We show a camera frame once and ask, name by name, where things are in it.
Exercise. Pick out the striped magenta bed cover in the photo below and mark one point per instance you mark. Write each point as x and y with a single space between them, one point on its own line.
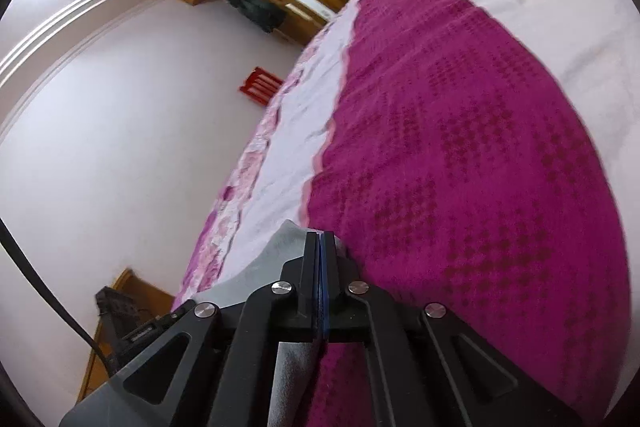
479 153

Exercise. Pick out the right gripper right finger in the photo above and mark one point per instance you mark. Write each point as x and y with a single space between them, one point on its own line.
425 366

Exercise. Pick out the grey sweatpants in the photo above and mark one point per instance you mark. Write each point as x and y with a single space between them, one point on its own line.
296 362

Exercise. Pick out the dark hanging jacket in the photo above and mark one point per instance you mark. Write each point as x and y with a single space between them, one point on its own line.
265 14

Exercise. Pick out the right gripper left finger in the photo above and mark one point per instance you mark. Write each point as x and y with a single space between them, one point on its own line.
213 366

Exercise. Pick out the red wooden chair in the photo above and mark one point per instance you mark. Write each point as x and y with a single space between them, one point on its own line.
261 86

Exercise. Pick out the wooden nightstand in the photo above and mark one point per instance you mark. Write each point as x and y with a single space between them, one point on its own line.
149 301

